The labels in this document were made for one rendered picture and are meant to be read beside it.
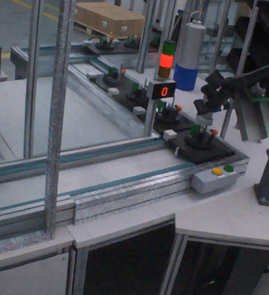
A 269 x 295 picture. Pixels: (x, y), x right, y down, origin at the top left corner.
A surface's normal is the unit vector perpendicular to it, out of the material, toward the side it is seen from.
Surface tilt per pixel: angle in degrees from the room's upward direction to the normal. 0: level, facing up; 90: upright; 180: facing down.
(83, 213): 90
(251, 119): 45
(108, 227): 0
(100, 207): 90
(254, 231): 0
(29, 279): 90
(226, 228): 0
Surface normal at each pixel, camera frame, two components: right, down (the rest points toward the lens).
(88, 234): 0.16, -0.86
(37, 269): 0.55, 0.48
